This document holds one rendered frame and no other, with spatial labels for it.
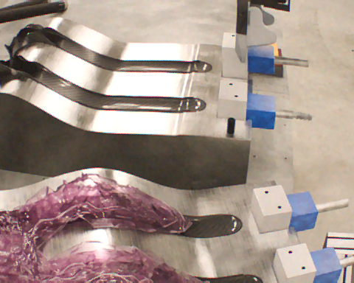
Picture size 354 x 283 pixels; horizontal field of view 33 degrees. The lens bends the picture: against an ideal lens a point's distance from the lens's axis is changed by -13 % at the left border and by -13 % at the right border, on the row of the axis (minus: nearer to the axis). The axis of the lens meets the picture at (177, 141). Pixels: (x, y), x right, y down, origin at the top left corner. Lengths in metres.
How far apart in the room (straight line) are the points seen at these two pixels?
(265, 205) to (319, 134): 1.80
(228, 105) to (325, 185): 1.44
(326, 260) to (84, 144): 0.37
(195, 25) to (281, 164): 0.48
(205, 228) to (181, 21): 0.68
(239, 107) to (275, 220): 0.18
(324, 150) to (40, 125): 1.70
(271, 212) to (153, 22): 0.71
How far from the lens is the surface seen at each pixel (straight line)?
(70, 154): 0.87
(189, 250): 0.70
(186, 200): 0.77
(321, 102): 2.74
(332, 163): 2.37
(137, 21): 1.36
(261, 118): 0.86
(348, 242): 1.69
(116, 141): 0.84
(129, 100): 0.90
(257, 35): 0.90
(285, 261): 0.66
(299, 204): 0.76
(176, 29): 1.31
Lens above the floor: 1.34
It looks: 34 degrees down
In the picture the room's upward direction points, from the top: 2 degrees clockwise
